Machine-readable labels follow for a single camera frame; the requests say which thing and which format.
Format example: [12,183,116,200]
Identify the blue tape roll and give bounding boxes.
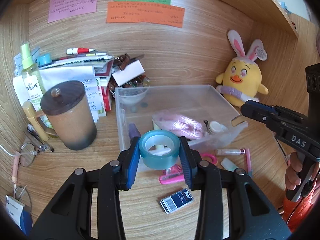
[139,129,180,170]

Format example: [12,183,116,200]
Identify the pink braided cable bundle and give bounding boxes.
[151,109,208,140]

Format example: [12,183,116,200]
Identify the white small bottle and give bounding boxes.
[208,121,228,134]

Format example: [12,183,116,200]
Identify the wooden block stamp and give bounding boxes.
[231,115,244,127]

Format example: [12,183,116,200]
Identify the right hand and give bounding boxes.
[285,152,303,190]

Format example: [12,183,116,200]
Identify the pink comb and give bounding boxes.
[159,173,184,185]

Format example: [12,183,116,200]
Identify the purple black pen bottle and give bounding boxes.
[129,123,141,141]

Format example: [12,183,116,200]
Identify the pink scissors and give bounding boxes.
[200,153,218,165]

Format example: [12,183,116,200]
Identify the clear lip balm tube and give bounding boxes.
[214,148,246,156]

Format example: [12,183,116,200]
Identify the teal small bottle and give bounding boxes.
[220,158,238,172]

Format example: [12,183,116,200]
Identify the clear plastic storage bin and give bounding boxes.
[116,85,248,153]

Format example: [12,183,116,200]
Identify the small blue barcode box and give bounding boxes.
[159,189,194,214]

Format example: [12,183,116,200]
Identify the pink pen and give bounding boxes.
[245,148,252,177]

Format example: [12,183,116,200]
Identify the white bowl with beads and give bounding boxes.
[108,75,151,105]

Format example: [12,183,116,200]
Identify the yellow chick plush toy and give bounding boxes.
[215,30,269,107]

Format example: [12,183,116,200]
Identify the white small box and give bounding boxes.
[112,60,145,86]

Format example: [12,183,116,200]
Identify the brown mug with lid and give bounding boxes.
[23,80,97,151]

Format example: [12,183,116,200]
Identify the stack of papers and books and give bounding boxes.
[12,45,116,123]

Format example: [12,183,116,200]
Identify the eyeglasses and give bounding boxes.
[12,142,38,204]

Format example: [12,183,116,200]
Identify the green spray bottle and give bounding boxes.
[21,42,46,112]

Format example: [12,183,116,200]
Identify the red white marker pen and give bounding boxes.
[66,47,97,55]

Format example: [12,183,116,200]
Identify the blue white card pack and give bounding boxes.
[5,196,33,236]

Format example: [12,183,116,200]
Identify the blue round cap container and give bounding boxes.
[37,53,52,66]

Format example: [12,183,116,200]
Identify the orange sticky note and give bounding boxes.
[106,1,185,28]

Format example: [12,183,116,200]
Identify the pink sticky note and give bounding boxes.
[48,0,97,23]

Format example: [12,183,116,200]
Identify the white charging cable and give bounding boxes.
[0,143,38,184]

